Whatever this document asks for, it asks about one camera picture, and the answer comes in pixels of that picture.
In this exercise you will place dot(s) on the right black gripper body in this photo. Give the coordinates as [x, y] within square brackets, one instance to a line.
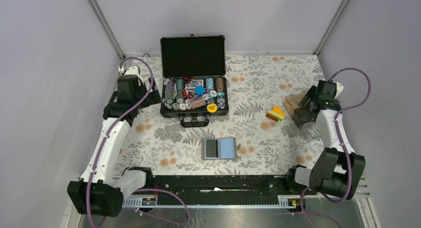
[311, 95]

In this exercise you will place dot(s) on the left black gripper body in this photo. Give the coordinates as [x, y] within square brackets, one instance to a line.
[143, 90]

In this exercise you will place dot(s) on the black credit card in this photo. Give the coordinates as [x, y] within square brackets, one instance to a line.
[211, 148]

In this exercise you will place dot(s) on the beige card holder wallet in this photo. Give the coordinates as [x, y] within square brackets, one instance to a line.
[227, 149]

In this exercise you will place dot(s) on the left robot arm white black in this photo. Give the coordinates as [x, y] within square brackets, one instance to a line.
[96, 192]

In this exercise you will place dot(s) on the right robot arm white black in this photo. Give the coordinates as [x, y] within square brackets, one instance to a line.
[338, 169]

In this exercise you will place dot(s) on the clear acrylic card box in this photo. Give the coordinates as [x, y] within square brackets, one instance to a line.
[308, 128]

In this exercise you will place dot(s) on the playing card deck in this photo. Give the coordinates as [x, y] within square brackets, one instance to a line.
[194, 83]

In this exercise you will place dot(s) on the orange yellow sticky note stack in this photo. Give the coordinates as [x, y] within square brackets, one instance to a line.
[276, 114]

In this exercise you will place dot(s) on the black poker chip case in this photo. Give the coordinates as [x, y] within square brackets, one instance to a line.
[185, 58]

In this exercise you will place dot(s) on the blue round chip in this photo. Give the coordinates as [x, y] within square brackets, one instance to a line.
[199, 90]

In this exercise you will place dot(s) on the floral patterned table mat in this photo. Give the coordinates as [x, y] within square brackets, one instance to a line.
[255, 85]

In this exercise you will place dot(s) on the yellow round dealer chip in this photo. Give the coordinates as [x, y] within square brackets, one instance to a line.
[212, 108]

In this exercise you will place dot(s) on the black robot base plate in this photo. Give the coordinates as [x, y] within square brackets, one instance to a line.
[219, 191]

